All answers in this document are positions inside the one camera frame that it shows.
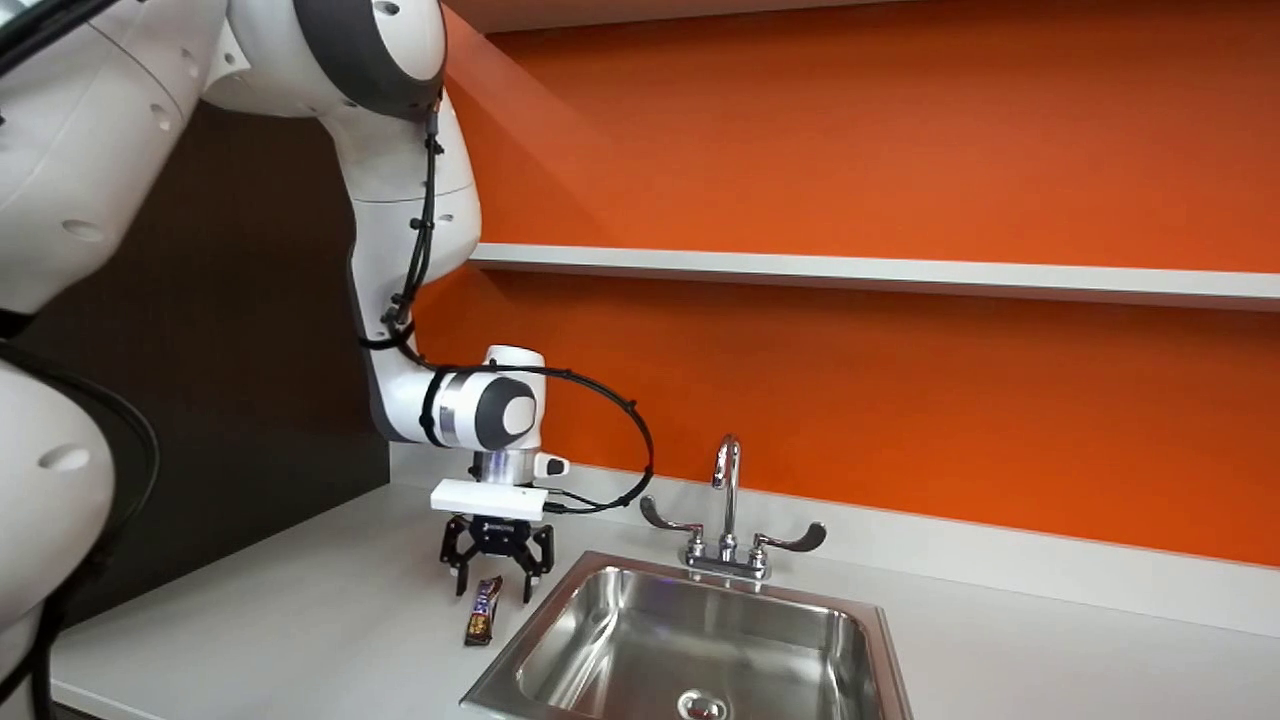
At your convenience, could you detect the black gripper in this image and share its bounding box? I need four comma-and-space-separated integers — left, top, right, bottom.
437, 509, 560, 607

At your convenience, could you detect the brown snack packet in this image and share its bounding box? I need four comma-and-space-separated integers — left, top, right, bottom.
458, 571, 506, 652

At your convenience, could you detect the stainless steel sink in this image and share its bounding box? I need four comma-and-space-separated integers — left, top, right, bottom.
454, 546, 919, 720

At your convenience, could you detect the chrome sink faucet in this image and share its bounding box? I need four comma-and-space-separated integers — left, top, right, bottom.
634, 431, 833, 582

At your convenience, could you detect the dark wood cabinet panel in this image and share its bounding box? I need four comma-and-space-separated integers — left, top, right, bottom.
0, 100, 398, 631

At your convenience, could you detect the white backsplash strip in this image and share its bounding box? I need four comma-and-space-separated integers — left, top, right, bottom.
385, 439, 1280, 643

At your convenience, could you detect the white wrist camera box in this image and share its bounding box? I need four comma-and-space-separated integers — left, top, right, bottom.
428, 479, 556, 524

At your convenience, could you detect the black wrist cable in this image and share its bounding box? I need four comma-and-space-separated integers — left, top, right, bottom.
357, 117, 658, 521

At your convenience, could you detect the black base cable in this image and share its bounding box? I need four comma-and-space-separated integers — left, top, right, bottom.
0, 582, 71, 720

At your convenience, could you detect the thin white wall shelf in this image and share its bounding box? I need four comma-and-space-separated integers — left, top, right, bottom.
469, 241, 1280, 316

